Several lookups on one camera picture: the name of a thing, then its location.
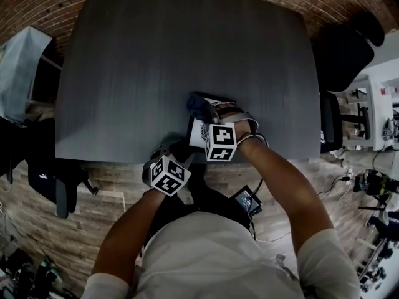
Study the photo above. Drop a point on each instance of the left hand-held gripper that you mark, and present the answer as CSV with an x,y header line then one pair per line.
x,y
168,176

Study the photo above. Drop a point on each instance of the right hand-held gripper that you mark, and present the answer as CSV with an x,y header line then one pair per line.
x,y
219,142

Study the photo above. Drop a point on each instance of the blue wiping cloth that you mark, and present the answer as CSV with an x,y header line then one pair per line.
x,y
198,106

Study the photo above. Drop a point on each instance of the black framed nature picture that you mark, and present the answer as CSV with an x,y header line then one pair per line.
x,y
198,134

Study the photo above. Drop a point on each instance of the person's left forearm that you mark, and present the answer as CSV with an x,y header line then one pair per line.
x,y
131,229

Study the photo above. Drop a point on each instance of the person's right forearm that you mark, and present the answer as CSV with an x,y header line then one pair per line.
x,y
286,185

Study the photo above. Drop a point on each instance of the person's right hand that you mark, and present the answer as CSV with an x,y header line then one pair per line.
x,y
233,114

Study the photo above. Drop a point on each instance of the person's black trouser legs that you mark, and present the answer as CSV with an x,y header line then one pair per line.
x,y
205,198

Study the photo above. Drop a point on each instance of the dark wooden table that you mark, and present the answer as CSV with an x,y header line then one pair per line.
x,y
156,58

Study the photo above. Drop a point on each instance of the black screen device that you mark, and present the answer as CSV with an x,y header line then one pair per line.
x,y
247,202

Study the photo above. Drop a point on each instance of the person's white shirt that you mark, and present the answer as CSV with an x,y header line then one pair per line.
x,y
212,260

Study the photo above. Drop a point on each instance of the black high-back office chair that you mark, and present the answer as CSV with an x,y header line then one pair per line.
x,y
339,61

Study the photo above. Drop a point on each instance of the black backpack with white logo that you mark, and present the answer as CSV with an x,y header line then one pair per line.
x,y
43,185

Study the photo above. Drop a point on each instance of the white power strip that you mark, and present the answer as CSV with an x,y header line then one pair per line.
x,y
346,178

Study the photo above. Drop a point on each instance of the white side table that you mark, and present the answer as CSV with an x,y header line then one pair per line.
x,y
378,114

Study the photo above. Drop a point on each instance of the clear bottle with red label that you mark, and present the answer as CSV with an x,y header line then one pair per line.
x,y
385,91

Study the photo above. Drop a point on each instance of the spare hand-held gripper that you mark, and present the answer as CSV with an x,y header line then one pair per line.
x,y
387,131

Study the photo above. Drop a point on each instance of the black equipment pile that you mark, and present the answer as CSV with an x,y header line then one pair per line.
x,y
374,184

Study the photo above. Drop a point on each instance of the pale grey side table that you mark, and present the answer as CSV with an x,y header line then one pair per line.
x,y
22,73

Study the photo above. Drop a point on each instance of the dark clutter pile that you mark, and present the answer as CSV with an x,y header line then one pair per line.
x,y
28,276

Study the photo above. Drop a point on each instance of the cluttered equipment rack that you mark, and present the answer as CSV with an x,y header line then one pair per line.
x,y
377,260

